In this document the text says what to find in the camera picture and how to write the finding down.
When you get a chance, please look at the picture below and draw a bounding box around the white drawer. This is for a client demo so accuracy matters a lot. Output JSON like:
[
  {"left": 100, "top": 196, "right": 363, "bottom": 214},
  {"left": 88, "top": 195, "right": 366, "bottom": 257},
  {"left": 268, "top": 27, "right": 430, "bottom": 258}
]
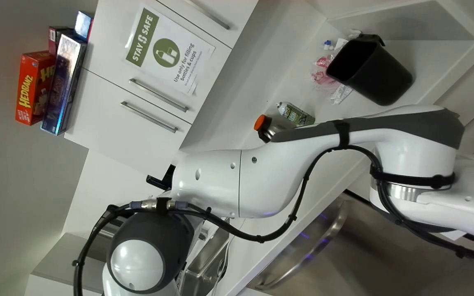
[{"left": 434, "top": 62, "right": 474, "bottom": 126}]

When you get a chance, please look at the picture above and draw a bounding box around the orange capped bottle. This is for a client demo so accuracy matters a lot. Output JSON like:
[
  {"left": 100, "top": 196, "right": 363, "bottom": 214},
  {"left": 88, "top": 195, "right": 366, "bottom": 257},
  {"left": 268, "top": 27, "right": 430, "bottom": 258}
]
[{"left": 254, "top": 114, "right": 300, "bottom": 144}]

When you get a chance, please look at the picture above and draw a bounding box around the green and white can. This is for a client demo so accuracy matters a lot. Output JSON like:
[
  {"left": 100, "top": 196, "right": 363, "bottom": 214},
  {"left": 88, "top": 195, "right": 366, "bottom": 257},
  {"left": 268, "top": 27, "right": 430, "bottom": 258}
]
[{"left": 276, "top": 102, "right": 316, "bottom": 127}]

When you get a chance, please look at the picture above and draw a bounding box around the black tap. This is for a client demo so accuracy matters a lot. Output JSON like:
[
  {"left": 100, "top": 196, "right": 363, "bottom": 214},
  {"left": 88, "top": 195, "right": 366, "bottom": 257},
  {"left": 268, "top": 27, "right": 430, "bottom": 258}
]
[{"left": 146, "top": 164, "right": 177, "bottom": 191}]

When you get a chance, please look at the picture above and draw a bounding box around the pink packet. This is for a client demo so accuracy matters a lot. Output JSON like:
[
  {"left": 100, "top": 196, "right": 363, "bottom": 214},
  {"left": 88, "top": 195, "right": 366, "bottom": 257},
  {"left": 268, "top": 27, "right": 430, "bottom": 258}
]
[{"left": 311, "top": 55, "right": 341, "bottom": 94}]

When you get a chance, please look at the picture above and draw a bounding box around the green and white paper sign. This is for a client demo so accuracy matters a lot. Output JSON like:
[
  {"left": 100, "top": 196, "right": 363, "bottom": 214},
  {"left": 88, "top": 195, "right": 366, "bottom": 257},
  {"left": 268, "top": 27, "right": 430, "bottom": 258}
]
[{"left": 124, "top": 4, "right": 216, "bottom": 97}]

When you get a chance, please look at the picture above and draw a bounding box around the white cabinet door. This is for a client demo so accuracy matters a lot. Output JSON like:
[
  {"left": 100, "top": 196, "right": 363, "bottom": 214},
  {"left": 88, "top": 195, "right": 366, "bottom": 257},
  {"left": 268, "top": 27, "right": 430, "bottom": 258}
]
[
  {"left": 158, "top": 0, "right": 259, "bottom": 49},
  {"left": 64, "top": 68, "right": 193, "bottom": 176},
  {"left": 82, "top": 0, "right": 233, "bottom": 124}
]

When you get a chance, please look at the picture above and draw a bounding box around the stainless steel appliance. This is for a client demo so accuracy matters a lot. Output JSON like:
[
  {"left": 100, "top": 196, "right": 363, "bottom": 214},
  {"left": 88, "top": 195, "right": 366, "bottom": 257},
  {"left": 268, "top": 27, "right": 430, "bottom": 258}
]
[{"left": 245, "top": 193, "right": 474, "bottom": 296}]

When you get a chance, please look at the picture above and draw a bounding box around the black plastic bin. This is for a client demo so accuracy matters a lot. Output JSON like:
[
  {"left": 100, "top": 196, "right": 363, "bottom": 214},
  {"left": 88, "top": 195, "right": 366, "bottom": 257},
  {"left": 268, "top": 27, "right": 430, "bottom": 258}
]
[{"left": 326, "top": 33, "right": 414, "bottom": 106}]

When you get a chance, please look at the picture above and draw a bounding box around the purple board game box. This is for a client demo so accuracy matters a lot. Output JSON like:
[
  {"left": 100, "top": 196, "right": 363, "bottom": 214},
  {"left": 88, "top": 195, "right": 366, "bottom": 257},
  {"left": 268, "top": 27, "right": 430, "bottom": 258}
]
[{"left": 40, "top": 33, "right": 88, "bottom": 136}]

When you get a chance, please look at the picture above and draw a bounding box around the blue game box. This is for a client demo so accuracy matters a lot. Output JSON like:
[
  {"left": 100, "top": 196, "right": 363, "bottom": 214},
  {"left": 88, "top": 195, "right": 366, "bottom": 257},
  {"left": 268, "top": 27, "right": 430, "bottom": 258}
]
[{"left": 74, "top": 11, "right": 95, "bottom": 42}]

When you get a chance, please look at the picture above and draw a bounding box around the red board game box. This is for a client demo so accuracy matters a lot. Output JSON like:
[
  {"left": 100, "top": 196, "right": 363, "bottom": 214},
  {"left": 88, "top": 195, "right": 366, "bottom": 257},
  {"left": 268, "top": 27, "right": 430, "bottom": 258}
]
[{"left": 15, "top": 51, "right": 57, "bottom": 126}]

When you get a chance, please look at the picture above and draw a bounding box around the dark red game box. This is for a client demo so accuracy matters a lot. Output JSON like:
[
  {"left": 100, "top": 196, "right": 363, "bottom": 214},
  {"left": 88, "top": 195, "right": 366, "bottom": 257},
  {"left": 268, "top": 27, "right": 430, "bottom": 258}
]
[{"left": 48, "top": 26, "right": 74, "bottom": 56}]

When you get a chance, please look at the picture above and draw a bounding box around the silver cabinet door handle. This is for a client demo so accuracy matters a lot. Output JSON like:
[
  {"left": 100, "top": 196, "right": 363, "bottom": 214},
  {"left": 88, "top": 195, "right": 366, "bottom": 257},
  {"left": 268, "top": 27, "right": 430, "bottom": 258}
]
[
  {"left": 120, "top": 100, "right": 179, "bottom": 134},
  {"left": 183, "top": 0, "right": 231, "bottom": 30},
  {"left": 128, "top": 78, "right": 189, "bottom": 113}
]

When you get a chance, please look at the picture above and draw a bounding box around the white wall cabinet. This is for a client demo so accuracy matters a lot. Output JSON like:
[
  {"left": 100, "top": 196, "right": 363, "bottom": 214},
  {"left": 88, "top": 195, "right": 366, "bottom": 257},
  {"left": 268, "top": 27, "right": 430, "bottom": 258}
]
[{"left": 64, "top": 0, "right": 259, "bottom": 176}]

